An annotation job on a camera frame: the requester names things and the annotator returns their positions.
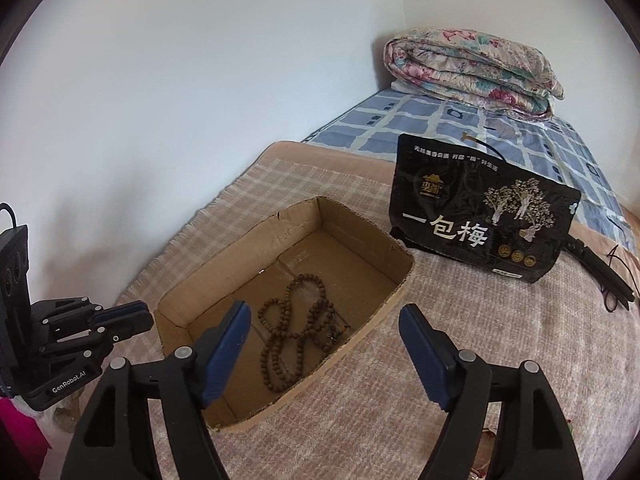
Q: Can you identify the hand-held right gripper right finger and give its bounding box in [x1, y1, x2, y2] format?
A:
[398, 303, 585, 480]

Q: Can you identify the black hair straightener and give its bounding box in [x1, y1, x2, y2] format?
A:
[564, 235, 637, 308]

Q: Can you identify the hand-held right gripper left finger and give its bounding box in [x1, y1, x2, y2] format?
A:
[60, 301, 252, 480]

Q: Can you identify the folded floral quilt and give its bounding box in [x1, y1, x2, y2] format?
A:
[382, 26, 566, 122]

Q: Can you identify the white pillow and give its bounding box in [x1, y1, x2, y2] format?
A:
[390, 79, 436, 98]

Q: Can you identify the long brown bead necklace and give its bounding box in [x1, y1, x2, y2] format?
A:
[257, 272, 351, 391]

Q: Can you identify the pink cloth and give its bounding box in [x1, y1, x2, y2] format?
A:
[0, 396, 53, 480]

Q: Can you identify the cardboard box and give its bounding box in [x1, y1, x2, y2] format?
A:
[152, 196, 416, 432]

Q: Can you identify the black printed bag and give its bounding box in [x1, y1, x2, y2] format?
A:
[389, 132, 582, 286]

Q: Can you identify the thin black cord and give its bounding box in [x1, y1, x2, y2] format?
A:
[602, 242, 640, 313]

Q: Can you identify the blue checked bed sheet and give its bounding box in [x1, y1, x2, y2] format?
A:
[300, 87, 626, 236]

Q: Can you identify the pink plaid blanket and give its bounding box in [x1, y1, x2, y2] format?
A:
[112, 140, 640, 480]

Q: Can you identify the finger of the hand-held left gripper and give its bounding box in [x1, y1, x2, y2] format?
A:
[42, 327, 132, 362]
[32, 297, 154, 342]

